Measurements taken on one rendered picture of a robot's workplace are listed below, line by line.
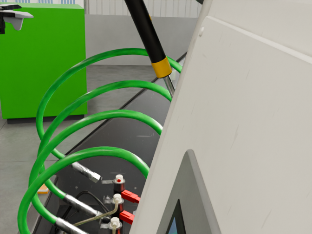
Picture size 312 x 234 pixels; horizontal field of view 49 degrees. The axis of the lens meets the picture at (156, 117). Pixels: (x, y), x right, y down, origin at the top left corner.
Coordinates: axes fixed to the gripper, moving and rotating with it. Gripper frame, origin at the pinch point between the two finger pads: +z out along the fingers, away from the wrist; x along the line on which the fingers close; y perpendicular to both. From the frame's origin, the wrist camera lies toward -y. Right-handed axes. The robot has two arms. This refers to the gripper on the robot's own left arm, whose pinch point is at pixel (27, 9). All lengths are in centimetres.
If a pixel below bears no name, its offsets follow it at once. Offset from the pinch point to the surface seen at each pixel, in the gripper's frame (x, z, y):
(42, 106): 58, -13, 8
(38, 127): 58, -14, 13
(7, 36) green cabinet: -254, 44, 81
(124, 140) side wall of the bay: 43, 17, 32
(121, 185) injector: 70, 1, 25
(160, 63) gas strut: 95, -11, -14
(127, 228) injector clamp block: 71, 3, 38
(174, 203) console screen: 111, -20, -10
